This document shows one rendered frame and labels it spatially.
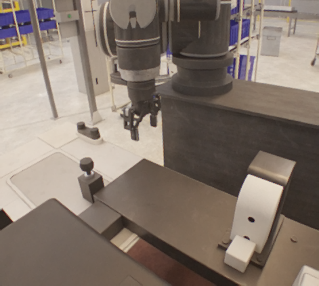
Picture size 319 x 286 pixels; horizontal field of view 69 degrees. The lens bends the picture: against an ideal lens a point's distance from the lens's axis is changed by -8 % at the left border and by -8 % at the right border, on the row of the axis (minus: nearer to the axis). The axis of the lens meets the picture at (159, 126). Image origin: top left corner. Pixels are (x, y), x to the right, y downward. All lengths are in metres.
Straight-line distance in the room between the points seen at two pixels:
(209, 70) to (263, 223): 0.63
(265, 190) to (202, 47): 0.62
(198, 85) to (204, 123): 0.14
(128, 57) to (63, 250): 0.48
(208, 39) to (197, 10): 0.18
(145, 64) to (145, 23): 0.09
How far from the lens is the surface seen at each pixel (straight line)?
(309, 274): 0.31
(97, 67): 3.55
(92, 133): 0.79
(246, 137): 0.91
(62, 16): 2.41
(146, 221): 0.48
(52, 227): 0.20
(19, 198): 0.68
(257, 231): 0.41
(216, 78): 0.94
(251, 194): 0.38
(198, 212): 0.50
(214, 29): 0.90
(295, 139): 0.88
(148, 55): 0.59
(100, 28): 0.91
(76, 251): 0.18
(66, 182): 0.67
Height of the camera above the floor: 1.25
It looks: 28 degrees down
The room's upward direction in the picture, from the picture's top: 3 degrees counter-clockwise
